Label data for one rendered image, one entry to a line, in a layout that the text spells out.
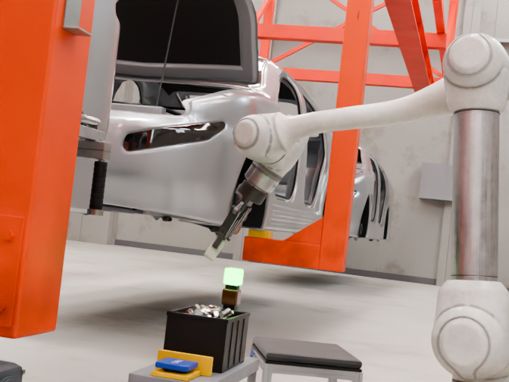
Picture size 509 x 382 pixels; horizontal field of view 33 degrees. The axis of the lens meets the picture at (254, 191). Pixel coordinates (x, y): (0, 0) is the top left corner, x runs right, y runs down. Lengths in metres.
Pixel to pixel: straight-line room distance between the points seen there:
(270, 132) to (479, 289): 0.62
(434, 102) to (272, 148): 0.41
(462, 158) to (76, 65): 0.85
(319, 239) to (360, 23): 1.45
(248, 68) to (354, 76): 0.71
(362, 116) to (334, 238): 3.56
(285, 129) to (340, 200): 3.58
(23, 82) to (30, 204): 0.22
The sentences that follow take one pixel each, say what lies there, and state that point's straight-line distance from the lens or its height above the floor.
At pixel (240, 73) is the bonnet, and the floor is 1.73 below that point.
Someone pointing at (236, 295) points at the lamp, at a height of 0.60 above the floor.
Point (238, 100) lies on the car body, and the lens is 5.00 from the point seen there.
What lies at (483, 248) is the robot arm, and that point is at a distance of 1.92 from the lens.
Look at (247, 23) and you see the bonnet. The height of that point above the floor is 2.01.
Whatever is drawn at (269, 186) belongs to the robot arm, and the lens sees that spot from 2.28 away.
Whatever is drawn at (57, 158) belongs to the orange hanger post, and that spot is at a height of 0.86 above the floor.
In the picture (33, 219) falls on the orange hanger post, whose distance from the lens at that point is 1.62.
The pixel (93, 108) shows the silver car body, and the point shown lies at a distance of 3.03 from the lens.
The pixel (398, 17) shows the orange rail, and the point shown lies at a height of 2.97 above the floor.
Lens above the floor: 0.78
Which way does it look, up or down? 2 degrees up
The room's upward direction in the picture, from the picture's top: 6 degrees clockwise
